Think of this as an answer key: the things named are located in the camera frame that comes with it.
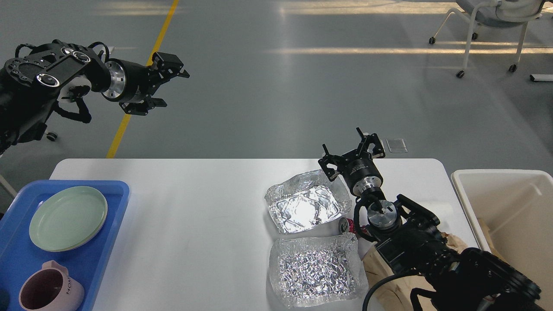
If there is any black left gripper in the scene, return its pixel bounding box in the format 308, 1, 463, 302
102, 52, 190, 116

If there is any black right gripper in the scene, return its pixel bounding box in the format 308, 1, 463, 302
318, 127, 386, 197

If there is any light green plate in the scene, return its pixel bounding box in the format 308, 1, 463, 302
29, 186, 108, 252

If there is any pink mug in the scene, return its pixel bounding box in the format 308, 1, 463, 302
18, 260, 85, 311

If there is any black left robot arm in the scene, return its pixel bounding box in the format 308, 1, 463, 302
0, 39, 190, 153

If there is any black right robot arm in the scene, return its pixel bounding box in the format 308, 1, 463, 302
318, 129, 541, 311

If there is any upper aluminium foil tray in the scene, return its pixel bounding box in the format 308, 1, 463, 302
264, 169, 353, 235

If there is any aluminium foil tray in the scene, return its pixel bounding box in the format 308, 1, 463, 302
264, 169, 353, 235
268, 233, 369, 308

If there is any crushed red soda can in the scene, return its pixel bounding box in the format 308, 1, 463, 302
338, 217, 357, 234

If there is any lower aluminium foil tray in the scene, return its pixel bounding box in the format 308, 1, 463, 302
268, 233, 369, 308

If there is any brown paper bag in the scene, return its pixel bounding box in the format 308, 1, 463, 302
362, 232, 469, 311

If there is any white plastic bin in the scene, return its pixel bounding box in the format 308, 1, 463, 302
451, 169, 553, 311

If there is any white chair at left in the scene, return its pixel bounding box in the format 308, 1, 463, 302
0, 132, 58, 199

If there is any blue plastic tray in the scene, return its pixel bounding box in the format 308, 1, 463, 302
0, 180, 130, 311

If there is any white bar on floor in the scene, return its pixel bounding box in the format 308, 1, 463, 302
529, 73, 553, 82

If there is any white office chair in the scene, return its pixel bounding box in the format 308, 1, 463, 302
428, 0, 545, 79

